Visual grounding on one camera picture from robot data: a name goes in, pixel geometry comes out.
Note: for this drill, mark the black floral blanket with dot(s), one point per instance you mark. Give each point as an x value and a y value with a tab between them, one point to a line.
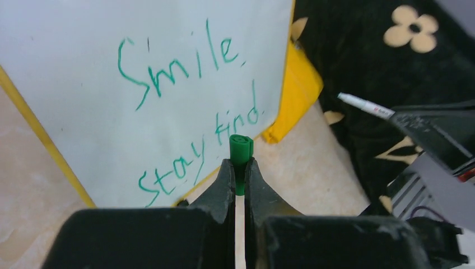
392	53

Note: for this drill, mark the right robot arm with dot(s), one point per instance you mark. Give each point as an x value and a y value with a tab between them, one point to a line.
435	194

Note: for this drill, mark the yellow folded cloth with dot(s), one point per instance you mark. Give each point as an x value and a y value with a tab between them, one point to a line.
302	86

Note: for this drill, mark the green whiteboard marker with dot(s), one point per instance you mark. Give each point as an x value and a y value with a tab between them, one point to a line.
366	106

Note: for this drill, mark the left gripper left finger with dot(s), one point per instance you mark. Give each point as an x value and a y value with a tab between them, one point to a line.
198	235

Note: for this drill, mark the yellow-framed whiteboard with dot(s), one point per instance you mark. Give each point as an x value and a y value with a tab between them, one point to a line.
137	100

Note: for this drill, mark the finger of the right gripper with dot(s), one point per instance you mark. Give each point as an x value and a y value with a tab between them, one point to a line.
445	132

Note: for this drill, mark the green marker cap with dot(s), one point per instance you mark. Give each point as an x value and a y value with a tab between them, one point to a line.
241	151

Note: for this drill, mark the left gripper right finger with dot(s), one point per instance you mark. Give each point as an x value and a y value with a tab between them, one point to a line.
279	236

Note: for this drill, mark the black whiteboard foot left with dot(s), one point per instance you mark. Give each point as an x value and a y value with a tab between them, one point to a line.
182	203

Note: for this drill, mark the aluminium rail frame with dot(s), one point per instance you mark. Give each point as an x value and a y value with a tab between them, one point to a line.
410	198

